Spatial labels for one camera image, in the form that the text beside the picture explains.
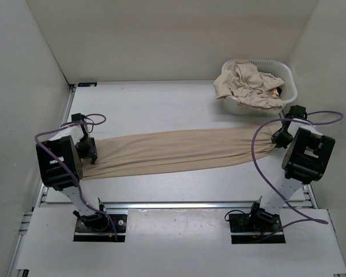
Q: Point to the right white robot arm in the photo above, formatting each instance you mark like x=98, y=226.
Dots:
x=306, y=160

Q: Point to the beige trousers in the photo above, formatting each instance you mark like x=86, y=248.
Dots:
x=177, y=151

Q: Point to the aluminium rail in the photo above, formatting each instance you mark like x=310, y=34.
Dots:
x=310, y=196
x=64, y=116
x=178, y=205

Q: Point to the white laundry basket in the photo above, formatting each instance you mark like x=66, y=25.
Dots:
x=288, y=92

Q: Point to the right aluminium rail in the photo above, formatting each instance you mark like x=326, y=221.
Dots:
x=310, y=196

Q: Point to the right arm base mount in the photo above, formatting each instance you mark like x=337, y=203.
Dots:
x=242, y=228

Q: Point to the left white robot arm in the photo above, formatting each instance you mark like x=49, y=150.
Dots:
x=60, y=154

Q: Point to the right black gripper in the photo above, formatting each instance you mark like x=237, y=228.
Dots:
x=276, y=139

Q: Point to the front aluminium rail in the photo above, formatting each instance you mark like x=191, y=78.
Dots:
x=178, y=205

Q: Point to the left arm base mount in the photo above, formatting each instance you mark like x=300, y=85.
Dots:
x=97, y=228

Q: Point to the left aluminium rail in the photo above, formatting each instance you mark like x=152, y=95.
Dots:
x=64, y=116

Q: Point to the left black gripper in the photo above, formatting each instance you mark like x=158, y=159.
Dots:
x=91, y=152

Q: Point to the beige clothes pile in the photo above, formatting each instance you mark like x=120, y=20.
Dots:
x=251, y=87

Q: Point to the blue white sticker label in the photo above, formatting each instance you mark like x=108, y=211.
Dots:
x=87, y=84

